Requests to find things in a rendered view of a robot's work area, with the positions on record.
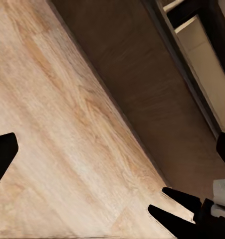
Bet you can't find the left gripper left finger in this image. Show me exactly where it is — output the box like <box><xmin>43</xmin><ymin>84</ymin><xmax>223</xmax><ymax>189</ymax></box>
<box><xmin>0</xmin><ymin>132</ymin><xmax>18</xmax><ymax>180</ymax></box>

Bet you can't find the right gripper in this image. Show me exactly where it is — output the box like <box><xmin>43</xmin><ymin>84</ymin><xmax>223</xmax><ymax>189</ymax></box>
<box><xmin>148</xmin><ymin>187</ymin><xmax>225</xmax><ymax>239</ymax></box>

